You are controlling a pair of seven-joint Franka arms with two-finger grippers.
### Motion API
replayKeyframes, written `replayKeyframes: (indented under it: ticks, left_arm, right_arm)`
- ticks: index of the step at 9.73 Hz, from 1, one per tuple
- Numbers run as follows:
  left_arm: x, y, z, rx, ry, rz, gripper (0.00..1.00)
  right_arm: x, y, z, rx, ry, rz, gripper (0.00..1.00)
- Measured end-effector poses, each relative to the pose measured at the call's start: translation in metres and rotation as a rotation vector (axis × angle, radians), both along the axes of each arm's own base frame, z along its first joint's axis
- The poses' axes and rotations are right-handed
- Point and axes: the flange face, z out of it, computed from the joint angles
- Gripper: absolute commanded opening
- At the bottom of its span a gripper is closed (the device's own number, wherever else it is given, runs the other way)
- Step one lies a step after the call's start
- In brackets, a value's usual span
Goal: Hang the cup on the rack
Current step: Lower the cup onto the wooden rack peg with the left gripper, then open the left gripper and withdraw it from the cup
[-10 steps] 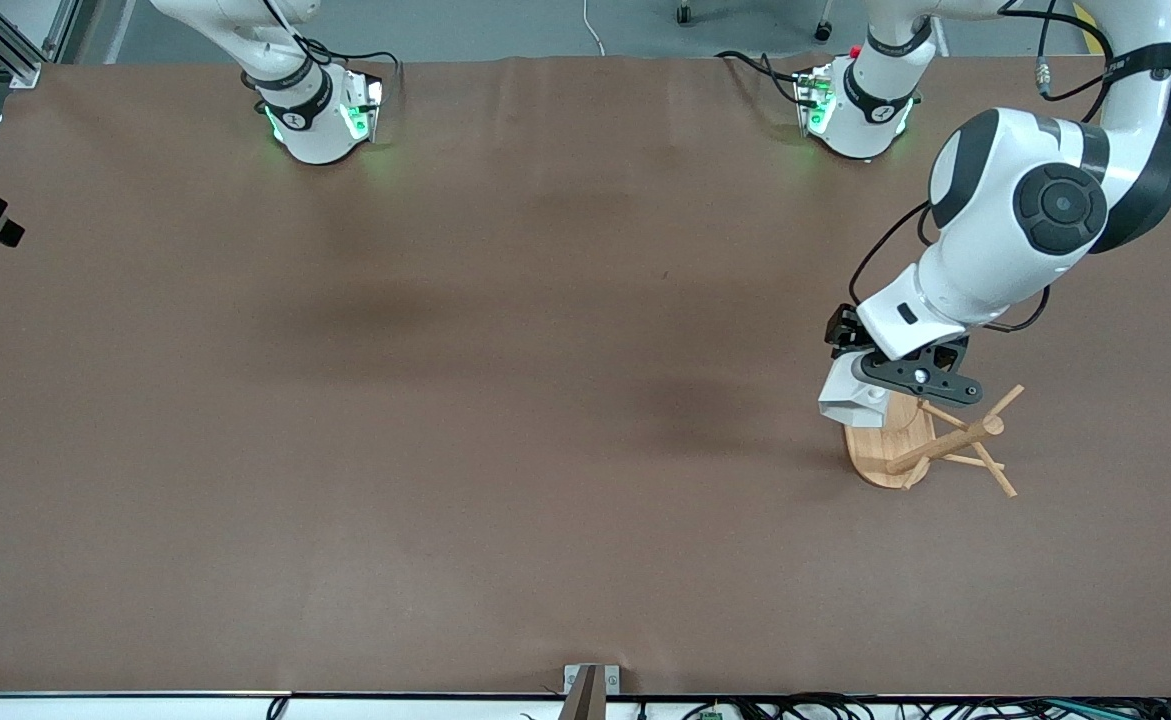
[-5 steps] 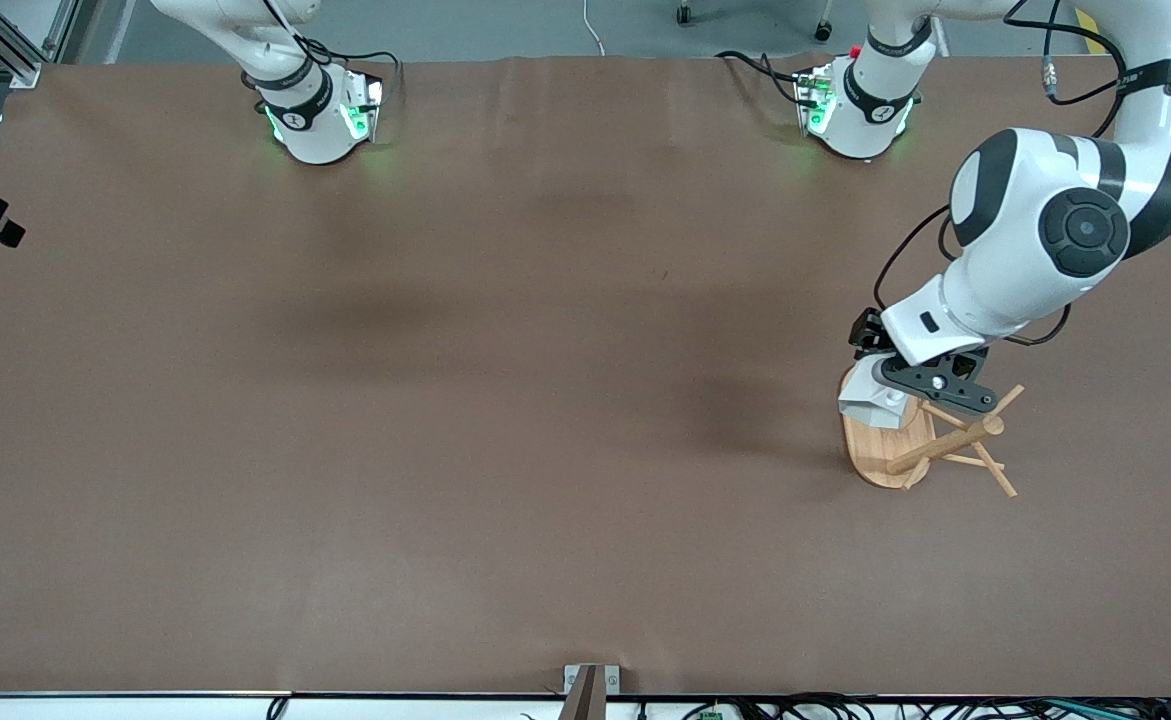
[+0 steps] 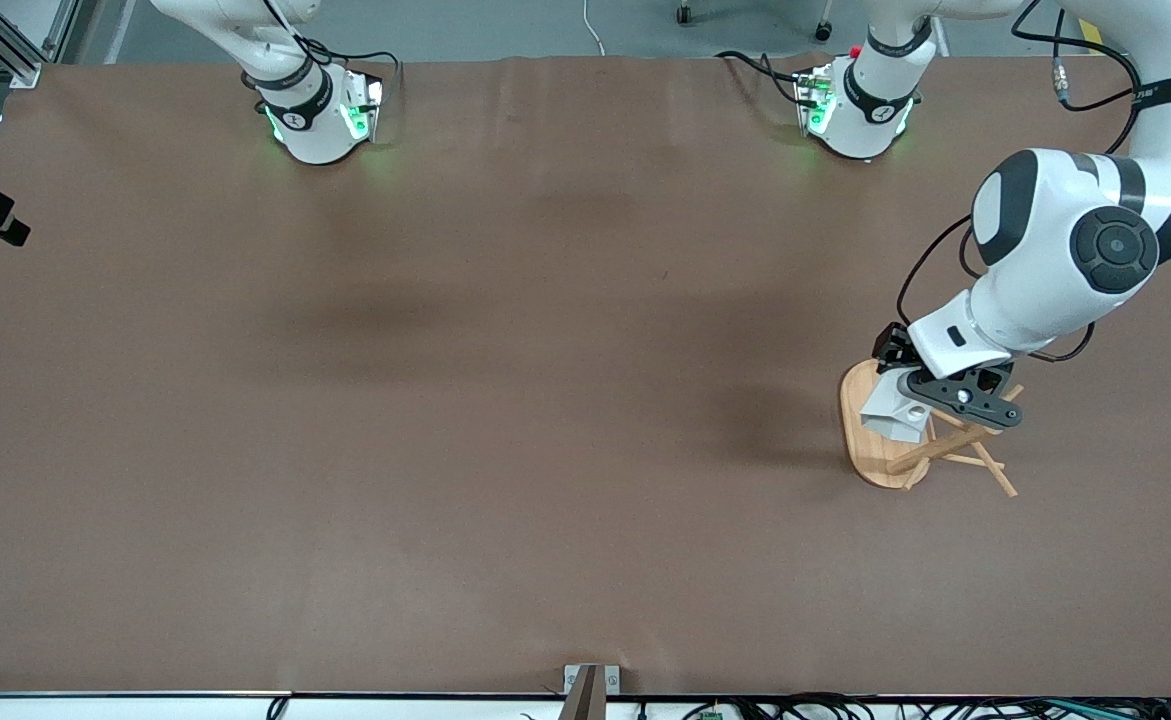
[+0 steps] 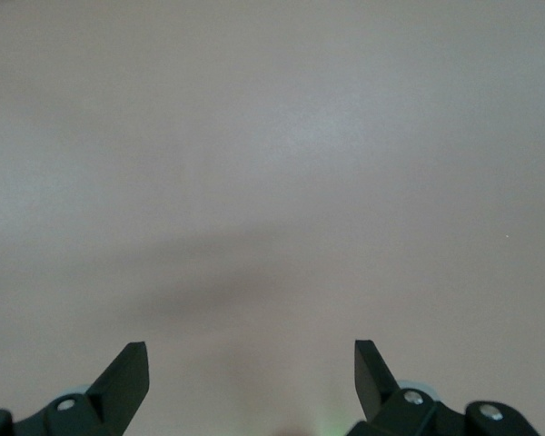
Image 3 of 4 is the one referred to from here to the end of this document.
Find white faceted cup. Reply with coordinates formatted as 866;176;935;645
860;375;933;446

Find wooden cup rack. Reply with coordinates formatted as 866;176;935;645
838;360;1026;499

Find brown table cover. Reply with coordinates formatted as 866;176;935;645
0;55;1171;698

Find brown mounting bar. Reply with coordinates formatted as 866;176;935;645
558;668;608;720

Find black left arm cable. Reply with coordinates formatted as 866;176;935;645
895;0;1146;366

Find aluminium frame extrusion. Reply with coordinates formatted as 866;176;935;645
0;0;81;89

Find black left base cable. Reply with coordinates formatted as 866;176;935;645
715;50;808;106

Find black base cable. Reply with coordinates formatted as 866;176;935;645
295;38;406;101
715;50;808;106

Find tangled black cables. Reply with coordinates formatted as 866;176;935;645
635;692;1171;720

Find black right base cable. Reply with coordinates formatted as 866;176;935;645
295;38;406;101

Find grey metal mounting bracket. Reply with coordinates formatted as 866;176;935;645
563;664;621;696

